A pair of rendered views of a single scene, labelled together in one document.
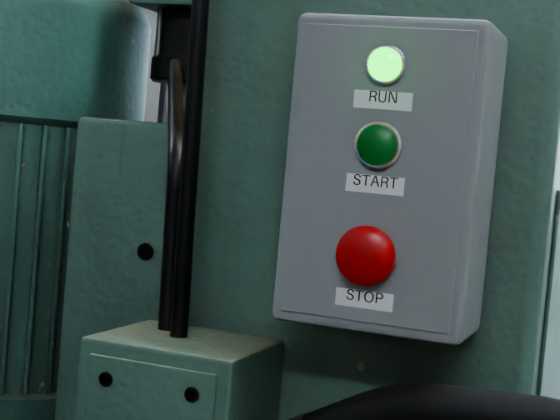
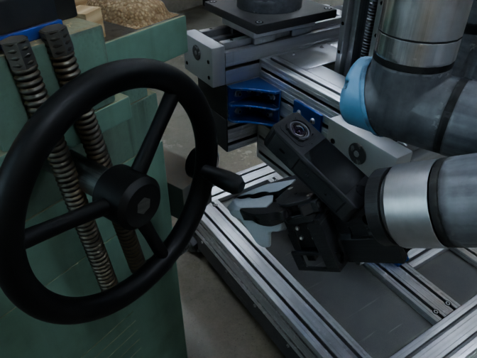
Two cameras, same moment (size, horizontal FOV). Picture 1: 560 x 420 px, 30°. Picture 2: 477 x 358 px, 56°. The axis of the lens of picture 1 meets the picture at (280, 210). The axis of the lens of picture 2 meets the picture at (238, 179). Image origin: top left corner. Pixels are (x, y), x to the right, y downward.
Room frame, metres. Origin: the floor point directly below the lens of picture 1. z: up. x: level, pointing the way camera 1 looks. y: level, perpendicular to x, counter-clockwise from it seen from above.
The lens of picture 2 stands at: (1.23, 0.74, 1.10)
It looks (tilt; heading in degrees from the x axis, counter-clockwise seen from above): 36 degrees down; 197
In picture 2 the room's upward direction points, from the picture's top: straight up
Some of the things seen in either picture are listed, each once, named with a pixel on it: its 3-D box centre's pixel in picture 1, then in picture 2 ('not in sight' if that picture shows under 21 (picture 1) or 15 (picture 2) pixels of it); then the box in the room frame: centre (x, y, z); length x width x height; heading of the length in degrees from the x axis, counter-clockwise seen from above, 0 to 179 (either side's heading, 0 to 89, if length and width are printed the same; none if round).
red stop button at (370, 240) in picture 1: (365, 255); not in sight; (0.52, -0.04, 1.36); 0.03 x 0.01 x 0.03; 70
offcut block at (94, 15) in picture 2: not in sight; (85, 24); (0.71, 0.37, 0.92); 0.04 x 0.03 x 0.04; 179
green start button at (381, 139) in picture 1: (377, 145); not in sight; (0.52, -0.04, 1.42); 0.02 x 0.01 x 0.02; 70
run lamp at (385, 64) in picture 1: (384, 64); not in sight; (0.52, -0.04, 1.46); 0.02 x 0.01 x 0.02; 70
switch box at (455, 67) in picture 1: (390, 176); not in sight; (0.55, -0.06, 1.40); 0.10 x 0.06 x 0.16; 70
